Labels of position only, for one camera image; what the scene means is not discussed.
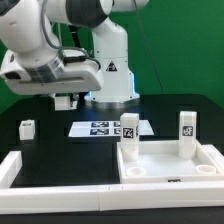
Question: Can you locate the white fiducial marker sheet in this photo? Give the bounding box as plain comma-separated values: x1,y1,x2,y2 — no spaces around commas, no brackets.
68,120,154,137

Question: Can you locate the white U-shaped obstacle fence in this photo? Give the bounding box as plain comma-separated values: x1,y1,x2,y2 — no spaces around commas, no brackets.
0,151,224,214

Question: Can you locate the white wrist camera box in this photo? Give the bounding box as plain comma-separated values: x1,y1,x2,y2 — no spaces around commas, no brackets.
0,50,21,80

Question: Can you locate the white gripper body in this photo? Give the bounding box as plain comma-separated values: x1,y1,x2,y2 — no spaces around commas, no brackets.
4,61,103,95

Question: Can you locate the white square table top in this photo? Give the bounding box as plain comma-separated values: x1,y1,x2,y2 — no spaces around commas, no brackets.
117,140,224,184

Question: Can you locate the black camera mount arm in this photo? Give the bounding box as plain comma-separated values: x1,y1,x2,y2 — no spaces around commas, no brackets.
68,25,82,49

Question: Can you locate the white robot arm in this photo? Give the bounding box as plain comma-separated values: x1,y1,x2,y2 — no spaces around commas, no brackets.
0,0,149,110

